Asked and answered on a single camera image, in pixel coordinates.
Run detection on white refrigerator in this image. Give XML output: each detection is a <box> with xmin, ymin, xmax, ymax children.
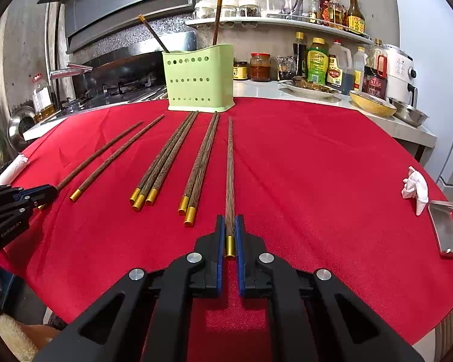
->
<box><xmin>390</xmin><ymin>0</ymin><xmax>453</xmax><ymax>197</ymax></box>

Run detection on white air fryer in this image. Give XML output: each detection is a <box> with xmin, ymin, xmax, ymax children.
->
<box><xmin>383</xmin><ymin>44</ymin><xmax>418</xmax><ymax>108</ymax></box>

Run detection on large bottle red handle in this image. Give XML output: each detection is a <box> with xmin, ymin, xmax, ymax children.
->
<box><xmin>362</xmin><ymin>39</ymin><xmax>389</xmax><ymax>99</ymax></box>

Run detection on metal utensils bundle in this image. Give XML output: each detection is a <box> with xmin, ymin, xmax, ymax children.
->
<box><xmin>128</xmin><ymin>87</ymin><xmax>169</xmax><ymax>103</ymax></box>

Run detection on gas stove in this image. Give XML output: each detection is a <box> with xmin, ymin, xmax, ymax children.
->
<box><xmin>56</xmin><ymin>79</ymin><xmax>167</xmax><ymax>118</ymax></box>

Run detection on oil bottle red cap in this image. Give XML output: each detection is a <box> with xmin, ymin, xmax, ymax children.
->
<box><xmin>32</xmin><ymin>73</ymin><xmax>57</xmax><ymax>122</ymax></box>

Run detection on red seasoning packet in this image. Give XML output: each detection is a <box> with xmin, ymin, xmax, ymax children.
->
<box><xmin>319</xmin><ymin>0</ymin><xmax>333</xmax><ymax>27</ymax></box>

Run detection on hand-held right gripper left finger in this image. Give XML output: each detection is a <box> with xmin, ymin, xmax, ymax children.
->
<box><xmin>34</xmin><ymin>215</ymin><xmax>226</xmax><ymax>362</ymax></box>

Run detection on plate of food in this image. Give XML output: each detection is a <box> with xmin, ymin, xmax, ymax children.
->
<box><xmin>278</xmin><ymin>76</ymin><xmax>342</xmax><ymax>101</ymax></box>

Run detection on yellow oil bottle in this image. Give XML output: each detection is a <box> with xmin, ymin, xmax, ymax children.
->
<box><xmin>330</xmin><ymin>0</ymin><xmax>344</xmax><ymax>29</ymax></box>

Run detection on dark soy sauce bottle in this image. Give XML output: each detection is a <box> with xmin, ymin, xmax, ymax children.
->
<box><xmin>292</xmin><ymin>32</ymin><xmax>307</xmax><ymax>78</ymax></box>

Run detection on green plastic bottle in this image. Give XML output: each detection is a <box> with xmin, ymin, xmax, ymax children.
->
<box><xmin>306</xmin><ymin>38</ymin><xmax>329</xmax><ymax>86</ymax></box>

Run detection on steel backsplash panel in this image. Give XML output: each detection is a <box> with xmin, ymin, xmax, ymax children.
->
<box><xmin>66</xmin><ymin>30</ymin><xmax>197</xmax><ymax>69</ymax></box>

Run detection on dark spice bag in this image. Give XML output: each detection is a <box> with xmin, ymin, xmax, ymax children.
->
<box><xmin>275</xmin><ymin>56</ymin><xmax>297</xmax><ymax>81</ymax></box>

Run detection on three chopsticks group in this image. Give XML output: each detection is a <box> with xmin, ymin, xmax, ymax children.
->
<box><xmin>132</xmin><ymin>112</ymin><xmax>196</xmax><ymax>212</ymax></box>

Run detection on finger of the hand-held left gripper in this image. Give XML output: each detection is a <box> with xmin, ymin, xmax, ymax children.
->
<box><xmin>21</xmin><ymin>201</ymin><xmax>51</xmax><ymax>217</ymax></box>
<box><xmin>17</xmin><ymin>184</ymin><xmax>59</xmax><ymax>202</ymax></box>

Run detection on cream yellow garment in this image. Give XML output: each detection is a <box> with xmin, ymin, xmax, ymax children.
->
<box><xmin>0</xmin><ymin>314</ymin><xmax>39</xmax><ymax>362</ymax></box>

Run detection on red tablecloth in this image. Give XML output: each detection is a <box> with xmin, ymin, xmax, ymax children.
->
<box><xmin>0</xmin><ymin>96</ymin><xmax>453</xmax><ymax>348</ymax></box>

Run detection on pair of chopsticks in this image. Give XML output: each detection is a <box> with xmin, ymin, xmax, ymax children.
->
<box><xmin>184</xmin><ymin>112</ymin><xmax>221</xmax><ymax>227</ymax></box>

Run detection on clear bottle yellow cap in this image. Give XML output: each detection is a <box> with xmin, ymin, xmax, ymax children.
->
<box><xmin>353</xmin><ymin>46</ymin><xmax>369</xmax><ymax>91</ymax></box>

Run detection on glass jar red lid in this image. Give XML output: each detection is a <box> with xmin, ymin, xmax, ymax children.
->
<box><xmin>260</xmin><ymin>0</ymin><xmax>282</xmax><ymax>18</ymax></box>

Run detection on steel pot lid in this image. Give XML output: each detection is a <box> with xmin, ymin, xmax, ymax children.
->
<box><xmin>7</xmin><ymin>106</ymin><xmax>37</xmax><ymax>148</ymax></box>

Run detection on grey range hood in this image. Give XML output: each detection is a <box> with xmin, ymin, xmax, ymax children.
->
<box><xmin>38</xmin><ymin>0</ymin><xmax>197</xmax><ymax>55</ymax></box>

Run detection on clear utensil cup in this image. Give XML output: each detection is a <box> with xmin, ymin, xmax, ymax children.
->
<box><xmin>282</xmin><ymin>0</ymin><xmax>310</xmax><ymax>20</ymax></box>

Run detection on tall dark bottle yellow label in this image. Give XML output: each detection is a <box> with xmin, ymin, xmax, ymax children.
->
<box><xmin>343</xmin><ymin>0</ymin><xmax>366</xmax><ymax>35</ymax></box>

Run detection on yellow bowl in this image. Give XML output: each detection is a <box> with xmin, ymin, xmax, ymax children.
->
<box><xmin>349</xmin><ymin>90</ymin><xmax>397</xmax><ymax>118</ymax></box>

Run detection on crumpled white tissue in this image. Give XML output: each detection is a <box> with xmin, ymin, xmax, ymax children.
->
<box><xmin>402</xmin><ymin>166</ymin><xmax>429</xmax><ymax>216</ymax></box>

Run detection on large dark vinegar jug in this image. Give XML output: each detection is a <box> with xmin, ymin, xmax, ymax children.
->
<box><xmin>326</xmin><ymin>40</ymin><xmax>354</xmax><ymax>95</ymax></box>

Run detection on chili sauce jar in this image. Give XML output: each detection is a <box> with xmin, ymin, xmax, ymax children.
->
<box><xmin>250</xmin><ymin>53</ymin><xmax>273</xmax><ymax>82</ymax></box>

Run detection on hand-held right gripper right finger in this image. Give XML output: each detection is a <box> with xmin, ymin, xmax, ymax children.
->
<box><xmin>236</xmin><ymin>215</ymin><xmax>425</xmax><ymax>362</ymax></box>

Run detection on steel wok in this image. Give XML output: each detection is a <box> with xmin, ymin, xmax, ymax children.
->
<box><xmin>51</xmin><ymin>53</ymin><xmax>165</xmax><ymax>99</ymax></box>

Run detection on chopsticks standing in holder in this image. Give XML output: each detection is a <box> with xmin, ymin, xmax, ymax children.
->
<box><xmin>137</xmin><ymin>14</ymin><xmax>171</xmax><ymax>53</ymax></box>

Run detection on green chopstick holder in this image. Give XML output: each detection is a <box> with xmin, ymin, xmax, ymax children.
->
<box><xmin>162</xmin><ymin>43</ymin><xmax>235</xmax><ymax>113</ymax></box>

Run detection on white rolled cloth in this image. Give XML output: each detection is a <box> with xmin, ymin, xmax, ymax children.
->
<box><xmin>0</xmin><ymin>154</ymin><xmax>30</xmax><ymax>187</ymax></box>

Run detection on steel bowl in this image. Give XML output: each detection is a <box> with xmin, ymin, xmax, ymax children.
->
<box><xmin>389</xmin><ymin>98</ymin><xmax>429</xmax><ymax>127</ymax></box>

